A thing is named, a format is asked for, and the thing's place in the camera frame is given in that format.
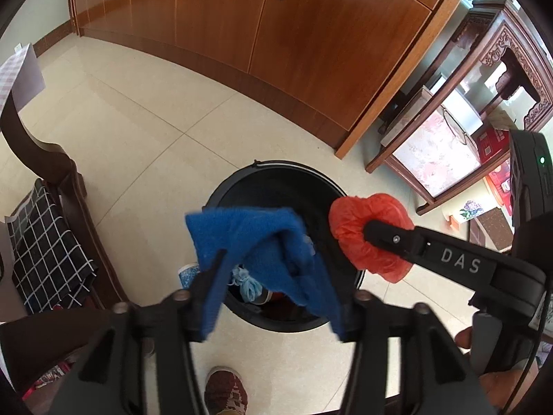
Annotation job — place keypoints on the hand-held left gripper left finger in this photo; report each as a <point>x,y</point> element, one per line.
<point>192,298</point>

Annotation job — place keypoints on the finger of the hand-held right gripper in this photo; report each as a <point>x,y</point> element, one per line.
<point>432,253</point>

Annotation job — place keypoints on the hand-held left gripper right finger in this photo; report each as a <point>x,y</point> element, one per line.
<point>376,324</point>

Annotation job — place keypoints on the blue patterned paper cup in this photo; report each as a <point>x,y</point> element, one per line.
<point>189,274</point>

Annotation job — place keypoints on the light blue face mask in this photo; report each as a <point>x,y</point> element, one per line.
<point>246,284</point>

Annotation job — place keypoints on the red plastic bag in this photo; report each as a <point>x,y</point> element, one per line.
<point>350,220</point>

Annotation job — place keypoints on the blue cloth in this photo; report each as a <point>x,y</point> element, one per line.
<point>259,233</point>

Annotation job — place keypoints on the black trash bin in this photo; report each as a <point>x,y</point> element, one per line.
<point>268,190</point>

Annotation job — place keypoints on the person's right hand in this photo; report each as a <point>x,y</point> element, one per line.
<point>501,391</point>

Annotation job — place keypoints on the white floral paper bag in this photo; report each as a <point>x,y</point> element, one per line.
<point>466,212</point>

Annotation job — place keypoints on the person's maroon shoe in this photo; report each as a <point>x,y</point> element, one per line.
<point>224,391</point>

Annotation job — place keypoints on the pink floral panel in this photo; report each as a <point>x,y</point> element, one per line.
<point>432,151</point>

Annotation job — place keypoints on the red gift box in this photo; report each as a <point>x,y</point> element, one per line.
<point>492,147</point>

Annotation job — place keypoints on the black checked cushion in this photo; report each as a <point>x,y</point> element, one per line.
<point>47,246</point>

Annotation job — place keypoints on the dark wooden chair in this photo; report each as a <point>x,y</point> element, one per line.
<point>60,168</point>

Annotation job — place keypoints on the carved wooden table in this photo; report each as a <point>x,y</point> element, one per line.
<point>510,47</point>

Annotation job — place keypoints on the pink checked tablecloth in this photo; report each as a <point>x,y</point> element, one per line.
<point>17,78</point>

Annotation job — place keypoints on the long brown wooden cabinet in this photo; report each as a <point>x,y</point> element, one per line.
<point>259,21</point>

